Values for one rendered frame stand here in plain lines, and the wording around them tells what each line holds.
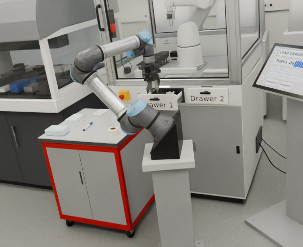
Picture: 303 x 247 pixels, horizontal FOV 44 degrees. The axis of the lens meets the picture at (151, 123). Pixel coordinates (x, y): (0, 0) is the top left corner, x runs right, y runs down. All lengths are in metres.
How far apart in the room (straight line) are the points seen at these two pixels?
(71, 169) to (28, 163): 0.93
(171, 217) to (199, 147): 0.77
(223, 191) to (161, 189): 0.91
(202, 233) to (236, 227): 0.24
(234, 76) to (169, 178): 0.86
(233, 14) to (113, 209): 1.49
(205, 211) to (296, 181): 0.73
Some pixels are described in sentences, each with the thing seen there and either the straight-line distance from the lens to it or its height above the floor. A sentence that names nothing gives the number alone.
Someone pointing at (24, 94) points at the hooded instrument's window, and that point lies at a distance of 3.13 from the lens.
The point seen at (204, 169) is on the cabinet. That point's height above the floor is 0.29.
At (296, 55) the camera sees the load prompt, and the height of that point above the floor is 1.15.
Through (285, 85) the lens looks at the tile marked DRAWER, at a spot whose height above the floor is 1.01.
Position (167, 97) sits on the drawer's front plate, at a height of 0.91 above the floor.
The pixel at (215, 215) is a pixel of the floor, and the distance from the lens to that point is 2.88.
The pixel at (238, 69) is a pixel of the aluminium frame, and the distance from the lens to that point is 2.54.
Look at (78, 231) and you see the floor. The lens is 2.95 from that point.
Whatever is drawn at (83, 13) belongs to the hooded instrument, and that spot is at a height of 1.46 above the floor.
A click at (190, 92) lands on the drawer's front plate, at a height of 0.90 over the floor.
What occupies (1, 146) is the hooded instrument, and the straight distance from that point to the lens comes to 3.66.
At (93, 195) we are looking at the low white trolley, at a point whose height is 0.34.
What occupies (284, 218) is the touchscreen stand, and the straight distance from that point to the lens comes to 2.80.
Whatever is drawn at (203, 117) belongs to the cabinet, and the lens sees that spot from 2.70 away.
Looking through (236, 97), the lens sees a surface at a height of 0.86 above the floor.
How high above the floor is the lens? 1.68
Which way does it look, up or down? 21 degrees down
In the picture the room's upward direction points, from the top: 8 degrees counter-clockwise
